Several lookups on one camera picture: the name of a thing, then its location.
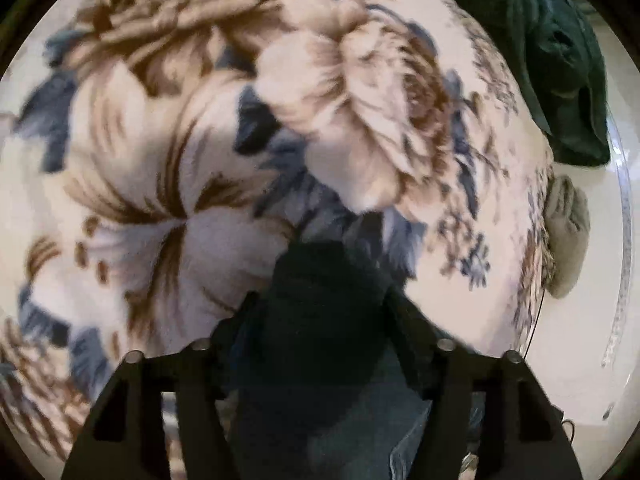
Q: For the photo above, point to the grey pillow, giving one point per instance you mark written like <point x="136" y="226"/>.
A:
<point x="567" y="230"/>

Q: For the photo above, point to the floral printed blanket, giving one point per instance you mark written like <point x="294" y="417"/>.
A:
<point x="175" y="160"/>

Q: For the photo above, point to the white headboard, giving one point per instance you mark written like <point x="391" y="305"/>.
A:
<point x="590" y="310"/>

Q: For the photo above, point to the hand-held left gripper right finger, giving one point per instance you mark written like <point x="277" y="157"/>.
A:
<point x="445" y="385"/>

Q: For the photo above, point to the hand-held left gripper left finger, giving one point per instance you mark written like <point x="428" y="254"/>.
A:
<point x="200" y="385"/>

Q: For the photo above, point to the dark green plush blanket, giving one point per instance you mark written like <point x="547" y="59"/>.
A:
<point x="550" y="50"/>

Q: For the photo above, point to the dark blue denim pants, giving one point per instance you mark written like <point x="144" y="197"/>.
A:
<point x="320" y="340"/>

